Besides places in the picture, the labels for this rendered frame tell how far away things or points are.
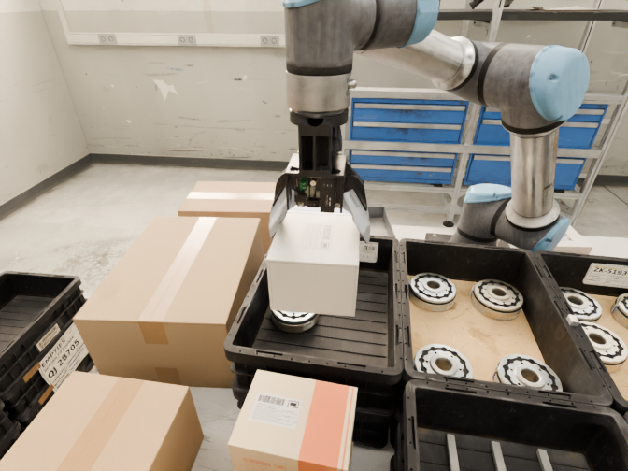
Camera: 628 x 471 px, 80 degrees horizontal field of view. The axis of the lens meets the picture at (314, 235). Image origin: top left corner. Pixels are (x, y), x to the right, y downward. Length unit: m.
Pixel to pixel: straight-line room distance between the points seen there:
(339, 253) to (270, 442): 0.27
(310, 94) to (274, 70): 2.98
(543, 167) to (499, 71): 0.23
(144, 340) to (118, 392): 0.12
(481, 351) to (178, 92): 3.34
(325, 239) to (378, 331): 0.35
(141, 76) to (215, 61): 0.70
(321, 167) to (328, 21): 0.15
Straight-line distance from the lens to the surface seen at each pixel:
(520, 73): 0.78
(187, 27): 3.59
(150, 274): 0.91
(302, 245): 0.51
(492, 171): 2.80
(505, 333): 0.90
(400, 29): 0.49
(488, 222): 1.10
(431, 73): 0.76
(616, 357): 0.91
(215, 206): 1.23
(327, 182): 0.45
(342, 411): 0.59
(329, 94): 0.43
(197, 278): 0.86
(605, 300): 1.10
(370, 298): 0.89
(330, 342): 0.79
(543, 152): 0.88
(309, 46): 0.42
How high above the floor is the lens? 1.42
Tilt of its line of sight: 33 degrees down
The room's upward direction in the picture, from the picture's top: straight up
